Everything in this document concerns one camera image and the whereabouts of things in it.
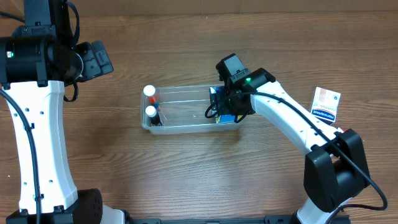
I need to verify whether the blue yellow lozenge box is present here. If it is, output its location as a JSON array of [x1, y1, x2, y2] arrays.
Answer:
[[209, 86, 235, 123]]

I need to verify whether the orange tube white cap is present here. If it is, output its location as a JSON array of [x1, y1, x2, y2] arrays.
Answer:
[[143, 85, 161, 111]]

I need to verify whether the black bottle white cap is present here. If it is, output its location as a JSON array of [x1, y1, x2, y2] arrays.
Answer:
[[145, 106, 163, 126]]

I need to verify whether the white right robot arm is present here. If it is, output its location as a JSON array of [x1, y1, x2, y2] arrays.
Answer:
[[208, 54, 369, 223]]

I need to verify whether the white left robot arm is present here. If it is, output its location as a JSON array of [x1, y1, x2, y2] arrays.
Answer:
[[1, 1, 129, 224]]

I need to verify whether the clear plastic container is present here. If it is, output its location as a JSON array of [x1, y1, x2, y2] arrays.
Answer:
[[141, 84, 239, 134]]

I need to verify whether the white blue plaster box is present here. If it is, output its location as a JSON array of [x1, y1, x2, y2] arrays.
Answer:
[[310, 87, 341, 125]]

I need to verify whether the red white medicine box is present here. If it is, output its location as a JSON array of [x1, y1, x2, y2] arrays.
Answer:
[[337, 127, 345, 133]]

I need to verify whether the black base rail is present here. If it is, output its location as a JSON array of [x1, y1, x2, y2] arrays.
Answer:
[[130, 214, 352, 224]]

